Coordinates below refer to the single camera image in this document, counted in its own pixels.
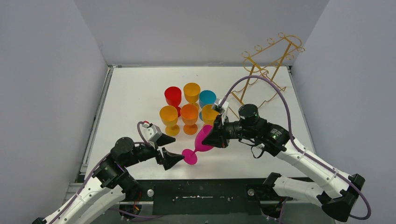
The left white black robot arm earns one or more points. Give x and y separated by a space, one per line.
109 182

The gold wire glass rack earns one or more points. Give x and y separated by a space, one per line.
266 61

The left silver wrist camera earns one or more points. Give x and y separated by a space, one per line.
151 134

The cyan wine glass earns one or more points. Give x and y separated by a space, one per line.
207 97

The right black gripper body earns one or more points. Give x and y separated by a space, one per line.
229 129

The magenta wine glass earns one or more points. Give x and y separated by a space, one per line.
190 156

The red wine glass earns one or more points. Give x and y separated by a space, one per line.
173 97

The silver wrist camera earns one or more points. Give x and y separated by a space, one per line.
221 106
151 134

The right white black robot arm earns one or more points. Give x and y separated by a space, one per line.
335 191

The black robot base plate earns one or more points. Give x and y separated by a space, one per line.
205 197

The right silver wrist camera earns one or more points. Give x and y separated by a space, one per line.
221 106

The yellow wine glass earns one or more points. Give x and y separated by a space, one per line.
209 114
169 117
191 93

